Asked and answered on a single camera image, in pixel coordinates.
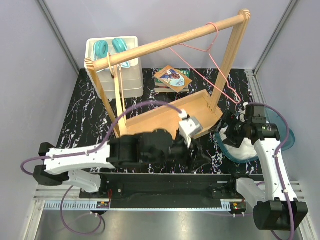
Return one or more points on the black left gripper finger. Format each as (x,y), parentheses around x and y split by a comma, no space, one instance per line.
(197,163)
(203,152)

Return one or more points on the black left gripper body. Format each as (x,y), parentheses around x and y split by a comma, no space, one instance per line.
(179,151)

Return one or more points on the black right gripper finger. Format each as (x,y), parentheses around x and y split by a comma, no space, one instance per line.
(217,128)
(234,140)

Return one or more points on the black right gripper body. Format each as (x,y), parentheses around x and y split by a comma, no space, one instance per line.
(237,127)

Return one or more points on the white camisole top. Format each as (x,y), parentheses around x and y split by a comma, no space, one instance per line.
(245,154)

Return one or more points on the beige wooden hanger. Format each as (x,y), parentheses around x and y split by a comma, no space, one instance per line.
(116,72)

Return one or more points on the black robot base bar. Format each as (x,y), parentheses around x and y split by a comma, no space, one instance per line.
(125,185)

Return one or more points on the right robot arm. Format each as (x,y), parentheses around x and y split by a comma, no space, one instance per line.
(277,208)

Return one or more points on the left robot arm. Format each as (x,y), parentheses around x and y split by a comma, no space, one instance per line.
(66,166)

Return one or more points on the wooden clothes rack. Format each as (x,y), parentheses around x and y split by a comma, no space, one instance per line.
(202,105)

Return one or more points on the teal plastic bin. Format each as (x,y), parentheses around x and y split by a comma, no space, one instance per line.
(282,135)

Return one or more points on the stack of books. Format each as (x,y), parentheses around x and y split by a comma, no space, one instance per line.
(169,79)

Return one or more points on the white drawer unit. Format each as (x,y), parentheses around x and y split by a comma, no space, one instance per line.
(132,74)

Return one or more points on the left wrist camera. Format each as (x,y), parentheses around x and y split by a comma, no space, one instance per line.
(188,127)

